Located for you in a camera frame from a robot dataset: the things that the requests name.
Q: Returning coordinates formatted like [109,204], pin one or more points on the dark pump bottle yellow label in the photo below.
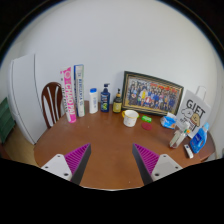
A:
[117,104]

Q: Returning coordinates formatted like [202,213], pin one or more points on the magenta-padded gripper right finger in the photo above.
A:
[146,158]

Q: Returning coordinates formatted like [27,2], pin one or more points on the small green pack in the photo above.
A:
[146,119]

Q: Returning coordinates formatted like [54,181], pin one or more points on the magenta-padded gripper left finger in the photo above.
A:
[77,158]

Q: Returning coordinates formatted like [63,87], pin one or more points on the white paper gift bag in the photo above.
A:
[196,106]

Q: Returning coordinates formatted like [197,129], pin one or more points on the white refrigerator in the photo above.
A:
[25,100]

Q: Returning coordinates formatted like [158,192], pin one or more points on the dark green slatted crate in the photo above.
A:
[6,120]

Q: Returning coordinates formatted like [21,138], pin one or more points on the black gold framed group picture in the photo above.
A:
[151,93]

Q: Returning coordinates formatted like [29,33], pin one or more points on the white bottle blue cap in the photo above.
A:
[93,101]

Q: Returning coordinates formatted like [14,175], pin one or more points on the dark blue pump bottle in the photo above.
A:
[105,100]

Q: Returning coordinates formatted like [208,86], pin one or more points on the brown wooden chair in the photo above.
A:
[46,96]

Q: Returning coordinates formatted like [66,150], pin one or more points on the white mug yellow rim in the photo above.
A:
[130,119]

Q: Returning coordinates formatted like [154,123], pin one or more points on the tall pink white box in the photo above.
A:
[68,96]

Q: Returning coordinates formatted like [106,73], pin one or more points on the blue detergent bottle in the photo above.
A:
[199,140]

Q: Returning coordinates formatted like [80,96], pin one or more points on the blue tissue pack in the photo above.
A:
[168,121]

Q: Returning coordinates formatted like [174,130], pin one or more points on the flat round red coaster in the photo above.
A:
[146,126]

